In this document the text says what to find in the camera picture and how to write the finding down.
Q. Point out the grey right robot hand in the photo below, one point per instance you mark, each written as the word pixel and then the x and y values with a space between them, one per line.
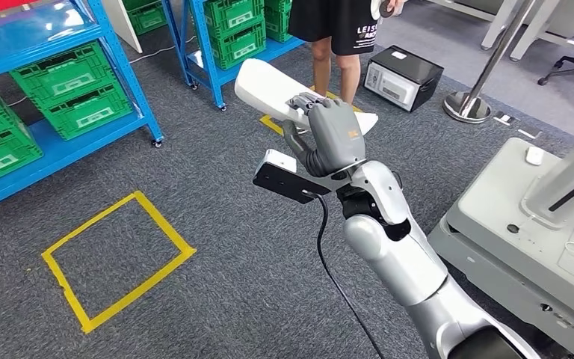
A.
pixel 336 138

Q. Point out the white curved plastic part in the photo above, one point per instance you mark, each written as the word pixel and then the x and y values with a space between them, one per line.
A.
pixel 267 86

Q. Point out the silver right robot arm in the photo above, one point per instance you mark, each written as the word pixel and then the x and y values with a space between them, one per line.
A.
pixel 401 262

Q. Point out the blue metal shelf rack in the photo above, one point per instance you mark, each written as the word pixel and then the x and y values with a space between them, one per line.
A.
pixel 240 74
pixel 64 151

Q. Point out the black white box appliance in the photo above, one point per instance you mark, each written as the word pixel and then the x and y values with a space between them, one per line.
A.
pixel 406 64

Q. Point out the person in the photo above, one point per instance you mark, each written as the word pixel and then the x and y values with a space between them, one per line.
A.
pixel 331 25

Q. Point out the white floor label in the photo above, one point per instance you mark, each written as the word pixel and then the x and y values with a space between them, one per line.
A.
pixel 529 134
pixel 504 119

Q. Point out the white desk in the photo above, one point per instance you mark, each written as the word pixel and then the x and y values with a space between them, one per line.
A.
pixel 554 20

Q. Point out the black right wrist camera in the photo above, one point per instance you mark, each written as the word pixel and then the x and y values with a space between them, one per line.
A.
pixel 282 181

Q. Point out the chrome stanchion post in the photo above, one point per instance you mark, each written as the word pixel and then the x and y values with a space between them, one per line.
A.
pixel 467 106

